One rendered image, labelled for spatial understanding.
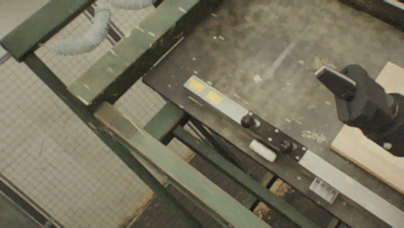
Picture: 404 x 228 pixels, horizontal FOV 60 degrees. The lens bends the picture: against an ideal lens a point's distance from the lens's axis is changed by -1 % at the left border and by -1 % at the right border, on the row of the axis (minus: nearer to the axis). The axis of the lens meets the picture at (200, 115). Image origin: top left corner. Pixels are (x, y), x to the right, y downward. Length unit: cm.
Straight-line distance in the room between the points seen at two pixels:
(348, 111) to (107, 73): 76
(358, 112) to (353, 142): 56
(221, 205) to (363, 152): 44
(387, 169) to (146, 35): 82
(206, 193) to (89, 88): 47
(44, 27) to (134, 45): 47
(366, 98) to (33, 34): 125
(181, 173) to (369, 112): 57
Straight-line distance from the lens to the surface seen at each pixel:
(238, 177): 109
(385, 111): 59
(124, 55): 116
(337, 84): 58
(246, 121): 93
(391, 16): 144
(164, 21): 122
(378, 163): 111
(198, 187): 97
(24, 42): 152
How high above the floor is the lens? 185
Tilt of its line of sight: 15 degrees down
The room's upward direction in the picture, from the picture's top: 43 degrees counter-clockwise
